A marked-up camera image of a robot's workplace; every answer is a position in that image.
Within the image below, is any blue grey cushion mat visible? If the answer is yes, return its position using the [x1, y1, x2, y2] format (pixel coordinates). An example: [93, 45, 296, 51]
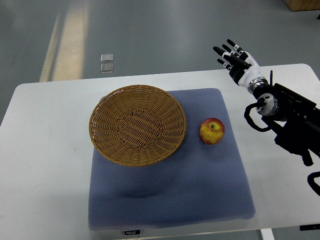
[88, 88, 256, 231]

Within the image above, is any brown wicker basket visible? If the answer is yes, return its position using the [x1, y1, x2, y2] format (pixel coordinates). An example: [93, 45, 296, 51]
[88, 85, 187, 167]

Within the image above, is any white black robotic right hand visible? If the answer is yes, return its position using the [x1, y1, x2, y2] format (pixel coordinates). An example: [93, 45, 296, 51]
[213, 39, 268, 94]

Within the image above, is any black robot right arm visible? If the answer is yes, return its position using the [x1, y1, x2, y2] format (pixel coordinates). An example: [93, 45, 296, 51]
[244, 79, 320, 167]

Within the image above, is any white table leg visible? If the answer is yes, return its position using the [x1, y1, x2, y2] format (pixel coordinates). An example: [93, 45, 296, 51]
[260, 228, 275, 240]

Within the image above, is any black table control panel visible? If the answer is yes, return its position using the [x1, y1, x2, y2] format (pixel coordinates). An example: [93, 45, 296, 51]
[123, 229, 141, 236]

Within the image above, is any red yellow apple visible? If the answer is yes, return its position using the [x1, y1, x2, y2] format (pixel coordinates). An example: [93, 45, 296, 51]
[199, 117, 225, 145]

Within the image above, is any metal floor plate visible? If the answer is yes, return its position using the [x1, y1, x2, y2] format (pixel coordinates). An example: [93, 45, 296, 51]
[100, 63, 114, 74]
[100, 53, 114, 63]

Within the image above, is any wooden box corner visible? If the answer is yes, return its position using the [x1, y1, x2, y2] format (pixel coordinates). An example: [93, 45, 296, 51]
[284, 0, 320, 12]

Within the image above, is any upper metal floor plate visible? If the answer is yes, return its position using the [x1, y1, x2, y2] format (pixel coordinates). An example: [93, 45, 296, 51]
[100, 53, 114, 63]

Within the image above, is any lower metal floor plate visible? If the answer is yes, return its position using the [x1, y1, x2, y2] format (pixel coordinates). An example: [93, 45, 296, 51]
[100, 63, 114, 74]

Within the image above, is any black label under table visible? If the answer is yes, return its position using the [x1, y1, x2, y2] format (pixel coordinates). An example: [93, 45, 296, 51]
[299, 223, 320, 231]

